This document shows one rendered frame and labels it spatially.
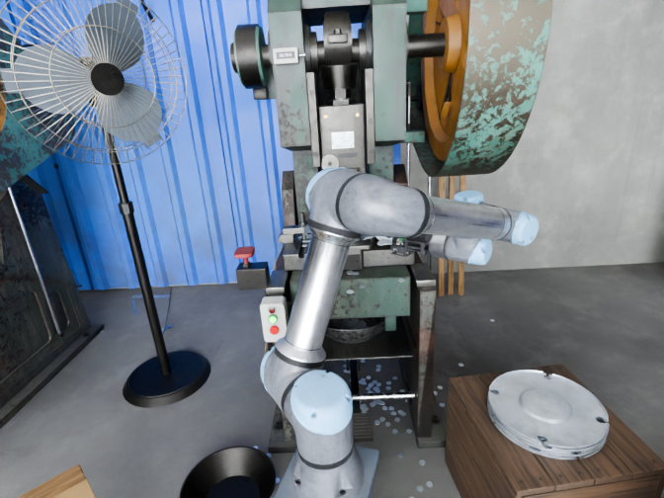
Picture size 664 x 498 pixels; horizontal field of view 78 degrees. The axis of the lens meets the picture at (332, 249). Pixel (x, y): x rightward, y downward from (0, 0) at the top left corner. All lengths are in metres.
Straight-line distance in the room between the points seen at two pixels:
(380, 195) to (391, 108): 0.62
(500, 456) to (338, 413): 0.52
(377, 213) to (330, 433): 0.41
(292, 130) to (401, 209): 0.66
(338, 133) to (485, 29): 0.53
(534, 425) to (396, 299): 0.51
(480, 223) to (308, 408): 0.50
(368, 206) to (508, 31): 0.56
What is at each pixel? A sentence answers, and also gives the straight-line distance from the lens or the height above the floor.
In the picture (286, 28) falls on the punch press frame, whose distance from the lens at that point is 1.34.
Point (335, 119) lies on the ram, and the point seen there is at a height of 1.13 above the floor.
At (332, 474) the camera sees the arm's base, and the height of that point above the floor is 0.52.
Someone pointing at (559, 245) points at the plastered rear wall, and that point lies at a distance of 3.15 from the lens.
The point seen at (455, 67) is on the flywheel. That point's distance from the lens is 1.45.
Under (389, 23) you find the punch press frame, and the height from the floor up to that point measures 1.38.
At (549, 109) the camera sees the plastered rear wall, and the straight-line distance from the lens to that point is 2.89.
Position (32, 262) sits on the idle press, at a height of 0.54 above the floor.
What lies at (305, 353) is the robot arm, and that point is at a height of 0.70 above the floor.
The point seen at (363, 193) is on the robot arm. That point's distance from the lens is 0.75.
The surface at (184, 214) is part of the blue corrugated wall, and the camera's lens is 2.84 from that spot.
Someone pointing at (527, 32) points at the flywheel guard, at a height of 1.31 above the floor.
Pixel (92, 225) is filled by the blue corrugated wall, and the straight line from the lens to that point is 3.14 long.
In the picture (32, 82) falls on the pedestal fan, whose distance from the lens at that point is 1.66.
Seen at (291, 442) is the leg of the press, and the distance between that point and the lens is 1.67.
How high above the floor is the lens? 1.22
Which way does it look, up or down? 21 degrees down
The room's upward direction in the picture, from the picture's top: 4 degrees counter-clockwise
